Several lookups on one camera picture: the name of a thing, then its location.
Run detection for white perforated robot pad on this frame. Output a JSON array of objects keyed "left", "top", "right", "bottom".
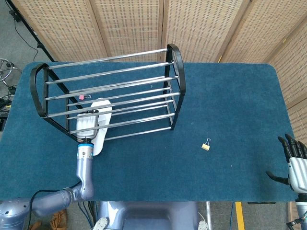
[
  {"left": 198, "top": 219, "right": 212, "bottom": 230},
  {"left": 93, "top": 217, "right": 110, "bottom": 230}
]

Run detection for black chrome shoe rack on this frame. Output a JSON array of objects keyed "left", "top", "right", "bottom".
[{"left": 29, "top": 43, "right": 187, "bottom": 146}]

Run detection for black floor cables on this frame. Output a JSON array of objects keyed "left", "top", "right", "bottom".
[{"left": 0, "top": 86, "right": 17, "bottom": 131}]

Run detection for blue cable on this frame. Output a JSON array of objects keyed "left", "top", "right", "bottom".
[{"left": 229, "top": 202, "right": 235, "bottom": 230}]

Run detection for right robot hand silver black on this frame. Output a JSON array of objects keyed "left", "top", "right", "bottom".
[{"left": 265, "top": 133, "right": 307, "bottom": 192}]

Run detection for black cable bundle under table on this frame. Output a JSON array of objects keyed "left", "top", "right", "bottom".
[{"left": 78, "top": 201, "right": 98, "bottom": 228}]

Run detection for blue carpet table cover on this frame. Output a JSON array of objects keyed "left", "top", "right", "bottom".
[{"left": 0, "top": 61, "right": 298, "bottom": 203}]

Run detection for tan binder clip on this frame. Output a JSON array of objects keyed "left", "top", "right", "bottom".
[{"left": 201, "top": 138, "right": 212, "bottom": 151}]

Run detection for wooden rattan folding screen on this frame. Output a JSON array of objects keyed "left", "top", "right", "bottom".
[{"left": 11, "top": 0, "right": 307, "bottom": 151}]

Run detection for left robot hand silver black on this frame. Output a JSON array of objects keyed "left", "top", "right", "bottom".
[{"left": 76, "top": 109, "right": 100, "bottom": 141}]

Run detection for white slipper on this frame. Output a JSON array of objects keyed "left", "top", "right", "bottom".
[{"left": 90, "top": 97, "right": 113, "bottom": 158}]

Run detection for lavender robot torso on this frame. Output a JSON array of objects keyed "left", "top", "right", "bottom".
[{"left": 97, "top": 201, "right": 200, "bottom": 230}]

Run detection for chrome chair base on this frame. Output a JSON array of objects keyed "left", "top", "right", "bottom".
[{"left": 0, "top": 58, "right": 22, "bottom": 87}]

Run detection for metal table leg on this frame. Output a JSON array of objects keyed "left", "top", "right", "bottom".
[{"left": 205, "top": 201, "right": 213, "bottom": 228}]

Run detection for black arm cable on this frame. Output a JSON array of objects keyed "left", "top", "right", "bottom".
[{"left": 27, "top": 188, "right": 72, "bottom": 230}]

